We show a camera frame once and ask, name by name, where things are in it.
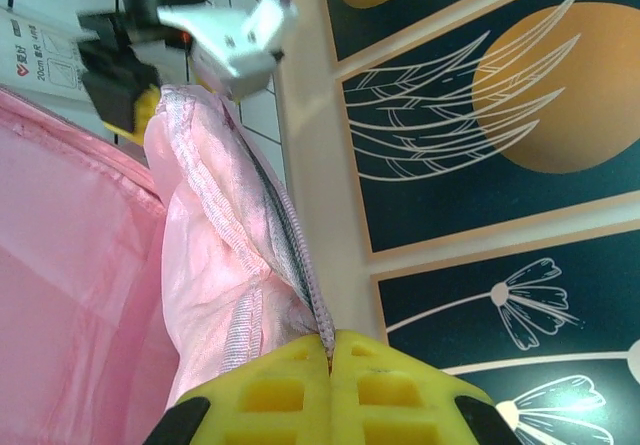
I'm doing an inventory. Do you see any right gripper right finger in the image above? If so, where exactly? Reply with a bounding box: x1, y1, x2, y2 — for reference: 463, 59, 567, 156
329, 328, 519, 445

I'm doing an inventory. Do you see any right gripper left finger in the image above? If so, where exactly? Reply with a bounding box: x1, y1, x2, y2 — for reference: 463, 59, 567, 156
148, 333, 335, 445

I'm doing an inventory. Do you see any white printed label sheet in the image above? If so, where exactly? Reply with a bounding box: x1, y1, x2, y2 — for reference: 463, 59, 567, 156
0, 4, 121, 139

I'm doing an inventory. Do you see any pink backpack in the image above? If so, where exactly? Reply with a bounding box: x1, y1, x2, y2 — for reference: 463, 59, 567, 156
0, 83, 362, 445

